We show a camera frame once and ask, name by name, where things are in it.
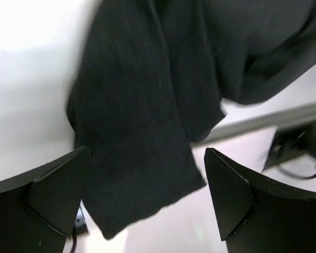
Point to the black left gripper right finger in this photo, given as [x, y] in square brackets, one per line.
[257, 214]

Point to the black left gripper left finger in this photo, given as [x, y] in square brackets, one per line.
[38, 208]

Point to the black trousers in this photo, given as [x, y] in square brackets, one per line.
[151, 81]

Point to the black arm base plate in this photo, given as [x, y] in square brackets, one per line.
[291, 143]

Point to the aluminium frame rail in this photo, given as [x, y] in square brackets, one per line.
[283, 119]

